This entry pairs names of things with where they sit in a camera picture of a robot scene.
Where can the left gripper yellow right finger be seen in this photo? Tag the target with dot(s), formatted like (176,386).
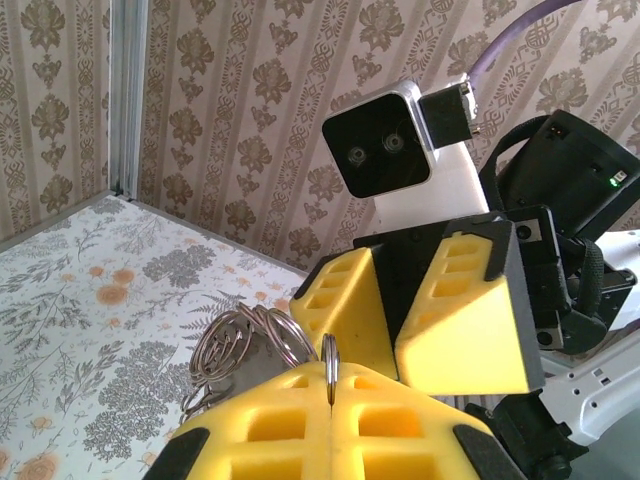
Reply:
(390,400)

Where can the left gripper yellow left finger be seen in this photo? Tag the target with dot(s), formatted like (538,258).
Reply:
(280,400)

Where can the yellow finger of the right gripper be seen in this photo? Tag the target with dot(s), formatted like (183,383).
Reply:
(350,310)
(460,345)

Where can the single silver keyring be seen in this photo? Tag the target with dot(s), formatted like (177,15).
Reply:
(331,370)

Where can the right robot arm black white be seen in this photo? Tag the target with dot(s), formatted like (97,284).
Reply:
(600,390)

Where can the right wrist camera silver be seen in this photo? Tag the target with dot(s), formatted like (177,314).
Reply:
(380,150)

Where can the aluminium frame post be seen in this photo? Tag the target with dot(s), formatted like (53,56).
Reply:
(127,100)

